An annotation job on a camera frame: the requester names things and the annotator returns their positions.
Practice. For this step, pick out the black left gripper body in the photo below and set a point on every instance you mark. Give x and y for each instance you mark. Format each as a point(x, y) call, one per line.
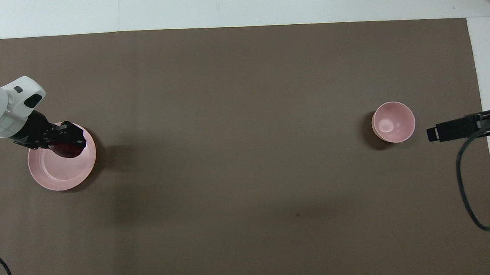
point(35, 129)

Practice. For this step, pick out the dark red apple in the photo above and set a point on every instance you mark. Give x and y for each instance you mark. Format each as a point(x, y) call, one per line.
point(69, 152)

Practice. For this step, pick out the pink plate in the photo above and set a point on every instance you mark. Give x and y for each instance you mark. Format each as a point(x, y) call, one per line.
point(58, 172)

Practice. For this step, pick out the pink bowl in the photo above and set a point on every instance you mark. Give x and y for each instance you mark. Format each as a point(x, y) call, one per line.
point(393, 123)

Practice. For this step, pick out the brown table mat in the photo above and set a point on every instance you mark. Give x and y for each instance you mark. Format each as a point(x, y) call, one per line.
point(243, 112)

